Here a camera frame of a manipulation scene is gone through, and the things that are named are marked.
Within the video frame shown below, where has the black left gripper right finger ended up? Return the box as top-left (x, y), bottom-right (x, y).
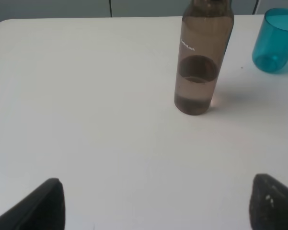
top-left (249, 174), bottom-right (288, 230)

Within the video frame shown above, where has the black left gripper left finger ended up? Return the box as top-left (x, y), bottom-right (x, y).
top-left (0, 178), bottom-right (66, 230)

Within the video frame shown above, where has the teal translucent plastic cup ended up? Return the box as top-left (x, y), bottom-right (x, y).
top-left (252, 8), bottom-right (288, 73)

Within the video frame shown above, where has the brown translucent water bottle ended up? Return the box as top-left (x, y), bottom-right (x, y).
top-left (174, 0), bottom-right (234, 115)

